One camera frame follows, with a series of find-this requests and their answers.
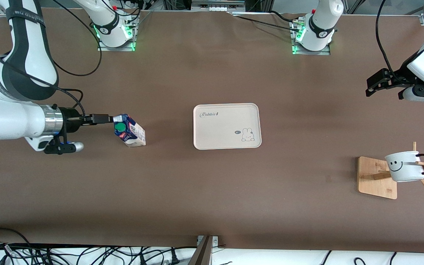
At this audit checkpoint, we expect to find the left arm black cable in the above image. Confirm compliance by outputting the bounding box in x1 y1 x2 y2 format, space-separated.
375 0 396 80

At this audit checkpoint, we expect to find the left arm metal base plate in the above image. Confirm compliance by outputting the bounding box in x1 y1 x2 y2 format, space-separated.
291 17 331 56

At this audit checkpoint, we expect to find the wooden mug tree rack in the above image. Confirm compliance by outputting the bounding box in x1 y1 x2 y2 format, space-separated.
357 142 424 200

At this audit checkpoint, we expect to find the cream rabbit print tray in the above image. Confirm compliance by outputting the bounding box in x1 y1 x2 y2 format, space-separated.
193 103 262 151

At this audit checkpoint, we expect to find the metal frame with sockets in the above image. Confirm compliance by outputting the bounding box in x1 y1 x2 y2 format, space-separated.
191 0 246 12

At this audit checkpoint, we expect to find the blue white milk carton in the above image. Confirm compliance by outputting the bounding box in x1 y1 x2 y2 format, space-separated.
113 114 146 148

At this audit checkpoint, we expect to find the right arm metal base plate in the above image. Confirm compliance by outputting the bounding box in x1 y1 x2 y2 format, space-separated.
97 15 137 51

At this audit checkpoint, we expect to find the black base cable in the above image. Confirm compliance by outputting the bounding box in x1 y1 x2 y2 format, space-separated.
230 13 303 33
269 10 303 24

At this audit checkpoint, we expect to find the dark metal post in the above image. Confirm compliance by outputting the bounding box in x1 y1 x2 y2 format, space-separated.
188 236 213 265

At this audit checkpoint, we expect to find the white smiley mug black handle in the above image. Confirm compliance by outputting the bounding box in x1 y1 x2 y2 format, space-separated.
384 151 424 183

